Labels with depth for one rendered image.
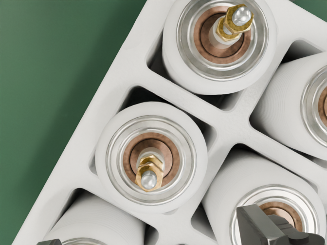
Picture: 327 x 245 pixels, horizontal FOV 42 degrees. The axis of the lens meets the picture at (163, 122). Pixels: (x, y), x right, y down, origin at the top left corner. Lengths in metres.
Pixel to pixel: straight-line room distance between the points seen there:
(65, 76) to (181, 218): 0.28
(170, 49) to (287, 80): 0.11
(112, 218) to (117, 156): 0.08
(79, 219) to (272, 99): 0.21
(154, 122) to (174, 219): 0.13
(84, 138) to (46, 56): 0.22
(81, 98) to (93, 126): 0.19
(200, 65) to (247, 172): 0.10
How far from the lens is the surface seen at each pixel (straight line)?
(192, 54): 0.35
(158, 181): 0.28
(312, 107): 0.37
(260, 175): 0.37
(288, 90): 0.38
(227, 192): 0.37
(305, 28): 0.45
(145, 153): 0.33
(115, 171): 0.36
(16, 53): 0.64
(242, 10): 0.27
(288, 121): 0.38
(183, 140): 0.35
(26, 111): 0.63
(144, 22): 0.43
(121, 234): 0.39
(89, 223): 0.38
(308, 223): 0.39
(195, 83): 0.36
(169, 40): 0.36
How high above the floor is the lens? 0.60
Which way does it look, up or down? 87 degrees down
